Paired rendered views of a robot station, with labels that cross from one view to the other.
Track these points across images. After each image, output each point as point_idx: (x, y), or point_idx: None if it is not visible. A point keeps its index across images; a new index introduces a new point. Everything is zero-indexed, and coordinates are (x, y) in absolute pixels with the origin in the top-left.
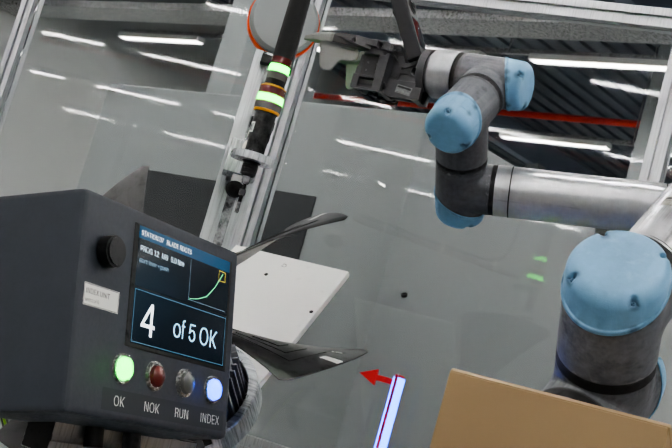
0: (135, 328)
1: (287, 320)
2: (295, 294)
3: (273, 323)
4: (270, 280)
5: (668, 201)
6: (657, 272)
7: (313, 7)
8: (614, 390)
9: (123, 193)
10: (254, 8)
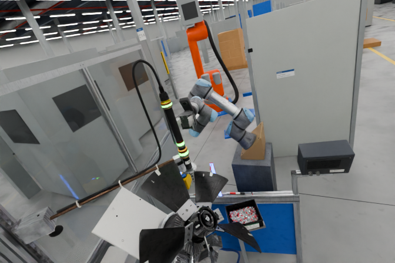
0: None
1: (143, 207)
2: (130, 204)
3: (143, 212)
4: (120, 213)
5: (229, 102)
6: (248, 110)
7: None
8: None
9: (151, 243)
10: None
